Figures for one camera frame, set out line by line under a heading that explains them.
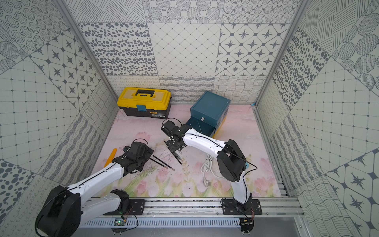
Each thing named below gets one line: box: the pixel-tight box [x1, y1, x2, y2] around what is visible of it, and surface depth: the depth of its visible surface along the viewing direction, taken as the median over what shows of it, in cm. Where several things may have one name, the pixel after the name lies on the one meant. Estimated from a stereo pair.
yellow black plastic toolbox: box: [116, 86, 172, 119], surface depth 103 cm
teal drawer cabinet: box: [186, 90, 231, 138], surface depth 93 cm
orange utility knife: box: [103, 148, 118, 168], surface depth 95 cm
